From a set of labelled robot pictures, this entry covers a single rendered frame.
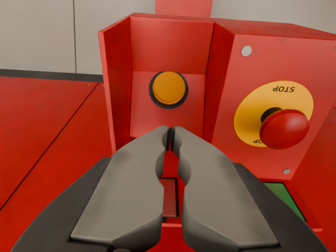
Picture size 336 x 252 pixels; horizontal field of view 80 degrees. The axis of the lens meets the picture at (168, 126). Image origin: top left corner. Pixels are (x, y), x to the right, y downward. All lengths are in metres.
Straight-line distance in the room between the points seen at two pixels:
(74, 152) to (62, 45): 0.63
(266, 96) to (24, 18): 1.04
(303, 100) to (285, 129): 0.04
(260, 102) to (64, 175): 0.42
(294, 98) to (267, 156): 0.07
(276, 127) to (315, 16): 0.96
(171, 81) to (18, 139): 0.50
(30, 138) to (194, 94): 0.50
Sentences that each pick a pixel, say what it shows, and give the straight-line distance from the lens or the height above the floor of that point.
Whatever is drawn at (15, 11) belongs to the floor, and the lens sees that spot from 1.13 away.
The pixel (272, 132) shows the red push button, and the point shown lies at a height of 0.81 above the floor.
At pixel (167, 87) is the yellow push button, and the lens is 0.24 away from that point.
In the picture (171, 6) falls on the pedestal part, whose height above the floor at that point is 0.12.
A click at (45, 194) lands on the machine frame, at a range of 0.48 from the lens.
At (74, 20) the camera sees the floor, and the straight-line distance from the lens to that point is 1.03.
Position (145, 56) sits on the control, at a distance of 0.25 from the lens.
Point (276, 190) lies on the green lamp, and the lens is 0.26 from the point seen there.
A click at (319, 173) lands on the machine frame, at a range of 0.62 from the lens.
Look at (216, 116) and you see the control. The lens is 0.20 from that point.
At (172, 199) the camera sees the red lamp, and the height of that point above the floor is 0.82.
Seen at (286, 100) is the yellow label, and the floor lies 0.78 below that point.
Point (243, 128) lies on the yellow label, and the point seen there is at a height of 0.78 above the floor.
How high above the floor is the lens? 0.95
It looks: 57 degrees down
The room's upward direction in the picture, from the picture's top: 180 degrees clockwise
